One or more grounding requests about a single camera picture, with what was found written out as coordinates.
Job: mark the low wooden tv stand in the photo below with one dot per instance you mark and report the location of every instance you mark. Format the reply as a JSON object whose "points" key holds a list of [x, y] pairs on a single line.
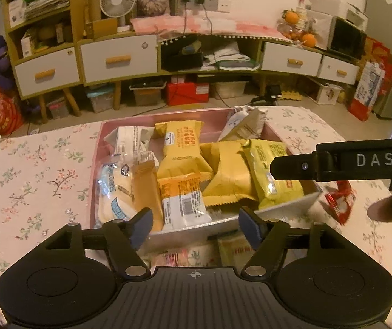
{"points": [[257, 46]]}

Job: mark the cardboard tube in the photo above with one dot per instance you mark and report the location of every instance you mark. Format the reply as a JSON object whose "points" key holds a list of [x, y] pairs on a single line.
{"points": [[94, 5]]}

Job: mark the orange white snack packet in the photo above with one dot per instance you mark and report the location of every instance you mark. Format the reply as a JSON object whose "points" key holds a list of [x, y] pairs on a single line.
{"points": [[182, 202]]}

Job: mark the orange fruit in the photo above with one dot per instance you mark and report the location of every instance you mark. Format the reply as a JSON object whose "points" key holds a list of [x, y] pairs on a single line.
{"points": [[292, 17], [309, 40]]}

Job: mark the small clear storage bin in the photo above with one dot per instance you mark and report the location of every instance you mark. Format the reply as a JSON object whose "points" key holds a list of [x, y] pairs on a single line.
{"points": [[57, 108]]}

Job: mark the white appliance box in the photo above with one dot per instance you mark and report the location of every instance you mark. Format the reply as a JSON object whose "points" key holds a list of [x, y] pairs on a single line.
{"points": [[333, 7]]}

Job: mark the pink clear snack bag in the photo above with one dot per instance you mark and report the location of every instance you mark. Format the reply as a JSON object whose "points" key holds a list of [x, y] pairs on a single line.
{"points": [[170, 257]]}

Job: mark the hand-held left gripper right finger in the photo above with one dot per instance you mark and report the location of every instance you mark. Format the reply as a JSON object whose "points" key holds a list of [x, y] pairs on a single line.
{"points": [[249, 228]]}

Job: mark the yellow green snack packet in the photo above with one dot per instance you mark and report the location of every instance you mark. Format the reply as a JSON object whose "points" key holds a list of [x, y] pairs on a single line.
{"points": [[271, 174]]}

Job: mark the floral tablecloth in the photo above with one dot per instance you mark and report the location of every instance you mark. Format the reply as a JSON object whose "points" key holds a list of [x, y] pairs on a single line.
{"points": [[45, 178]]}

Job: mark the plain yellow snack packet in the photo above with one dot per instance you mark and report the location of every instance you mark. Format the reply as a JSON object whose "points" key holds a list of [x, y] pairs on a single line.
{"points": [[227, 178]]}

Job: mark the tall wooden shelf cabinet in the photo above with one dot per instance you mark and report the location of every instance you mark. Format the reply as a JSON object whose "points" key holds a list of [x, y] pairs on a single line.
{"points": [[74, 13]]}

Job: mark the white brown snack packet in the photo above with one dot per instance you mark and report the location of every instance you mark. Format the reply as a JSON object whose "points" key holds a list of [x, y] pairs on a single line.
{"points": [[244, 123]]}

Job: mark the stack of papers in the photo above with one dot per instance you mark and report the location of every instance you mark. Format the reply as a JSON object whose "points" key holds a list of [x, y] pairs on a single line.
{"points": [[47, 5]]}

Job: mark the white storage bin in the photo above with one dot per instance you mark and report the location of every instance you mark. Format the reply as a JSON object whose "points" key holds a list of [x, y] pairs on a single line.
{"points": [[230, 90]]}

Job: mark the wall socket strip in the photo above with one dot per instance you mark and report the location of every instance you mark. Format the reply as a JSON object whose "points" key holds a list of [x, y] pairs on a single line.
{"points": [[196, 1]]}

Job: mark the black bag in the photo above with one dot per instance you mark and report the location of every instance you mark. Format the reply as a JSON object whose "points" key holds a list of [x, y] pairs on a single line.
{"points": [[182, 54]]}

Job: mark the person's right hand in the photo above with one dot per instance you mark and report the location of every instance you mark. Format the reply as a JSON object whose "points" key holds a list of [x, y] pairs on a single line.
{"points": [[382, 209]]}

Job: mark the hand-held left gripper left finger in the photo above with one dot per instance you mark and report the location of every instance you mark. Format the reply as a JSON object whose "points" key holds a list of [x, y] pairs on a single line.
{"points": [[141, 228]]}

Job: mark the red box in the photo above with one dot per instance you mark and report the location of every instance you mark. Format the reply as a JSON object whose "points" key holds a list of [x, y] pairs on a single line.
{"points": [[187, 94]]}

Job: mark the yellow blue-logo snack packet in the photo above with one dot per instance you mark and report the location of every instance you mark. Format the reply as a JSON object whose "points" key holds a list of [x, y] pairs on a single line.
{"points": [[182, 150]]}

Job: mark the pink cardboard box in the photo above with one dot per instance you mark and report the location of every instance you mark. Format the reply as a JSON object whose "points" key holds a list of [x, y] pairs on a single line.
{"points": [[216, 227]]}

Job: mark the red white snack packet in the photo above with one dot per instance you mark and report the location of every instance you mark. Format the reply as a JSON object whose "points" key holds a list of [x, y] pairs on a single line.
{"points": [[340, 203]]}

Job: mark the pale yellow flat snack packet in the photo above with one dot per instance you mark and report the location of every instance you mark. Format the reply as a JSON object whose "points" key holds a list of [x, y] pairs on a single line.
{"points": [[233, 252]]}

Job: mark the brown cardboard box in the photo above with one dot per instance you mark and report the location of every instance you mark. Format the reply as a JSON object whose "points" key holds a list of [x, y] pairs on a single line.
{"points": [[101, 29]]}

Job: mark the white blue snack packet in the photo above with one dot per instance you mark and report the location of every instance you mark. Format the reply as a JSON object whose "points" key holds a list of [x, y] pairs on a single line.
{"points": [[112, 192]]}

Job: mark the orange clear snack packet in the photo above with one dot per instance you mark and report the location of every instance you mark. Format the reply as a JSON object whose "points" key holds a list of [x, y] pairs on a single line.
{"points": [[146, 192]]}

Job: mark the oranges in bowl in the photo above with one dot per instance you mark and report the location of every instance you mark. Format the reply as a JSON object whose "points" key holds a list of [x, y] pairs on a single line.
{"points": [[290, 32]]}

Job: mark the wooden drawer cabinet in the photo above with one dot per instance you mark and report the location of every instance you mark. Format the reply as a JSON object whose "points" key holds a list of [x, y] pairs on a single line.
{"points": [[79, 82]]}

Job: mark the yellow egg tray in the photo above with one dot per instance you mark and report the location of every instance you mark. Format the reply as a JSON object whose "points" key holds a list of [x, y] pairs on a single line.
{"points": [[291, 95]]}

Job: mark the black device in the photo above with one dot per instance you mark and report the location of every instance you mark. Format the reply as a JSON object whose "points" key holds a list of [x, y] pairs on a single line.
{"points": [[268, 94]]}

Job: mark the red carton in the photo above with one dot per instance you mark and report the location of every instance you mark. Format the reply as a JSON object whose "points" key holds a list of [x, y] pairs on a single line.
{"points": [[367, 89]]}

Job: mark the clear bin teal lid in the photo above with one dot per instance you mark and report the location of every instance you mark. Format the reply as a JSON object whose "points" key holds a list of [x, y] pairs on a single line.
{"points": [[99, 100]]}

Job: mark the red printed gift bag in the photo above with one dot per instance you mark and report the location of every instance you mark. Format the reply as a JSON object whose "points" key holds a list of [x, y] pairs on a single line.
{"points": [[0, 109]]}

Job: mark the clear bin black lid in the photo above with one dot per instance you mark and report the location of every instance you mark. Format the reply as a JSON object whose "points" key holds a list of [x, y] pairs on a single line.
{"points": [[147, 94]]}

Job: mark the small white box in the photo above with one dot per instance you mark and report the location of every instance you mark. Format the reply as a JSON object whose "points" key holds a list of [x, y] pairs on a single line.
{"points": [[26, 45]]}

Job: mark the white box brown print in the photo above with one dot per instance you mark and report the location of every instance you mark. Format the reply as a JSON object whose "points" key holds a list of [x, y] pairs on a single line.
{"points": [[328, 92]]}

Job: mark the pink cloth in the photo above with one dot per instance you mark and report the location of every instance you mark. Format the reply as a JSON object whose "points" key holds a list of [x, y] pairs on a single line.
{"points": [[223, 24]]}

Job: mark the white printed box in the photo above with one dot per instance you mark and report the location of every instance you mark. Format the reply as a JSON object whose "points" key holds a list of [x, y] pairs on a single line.
{"points": [[17, 12]]}

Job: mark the white microwave oven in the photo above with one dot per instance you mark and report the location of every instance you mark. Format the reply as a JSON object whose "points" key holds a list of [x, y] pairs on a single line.
{"points": [[348, 39]]}

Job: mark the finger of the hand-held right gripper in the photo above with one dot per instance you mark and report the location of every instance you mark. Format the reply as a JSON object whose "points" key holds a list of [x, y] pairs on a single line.
{"points": [[292, 168]]}

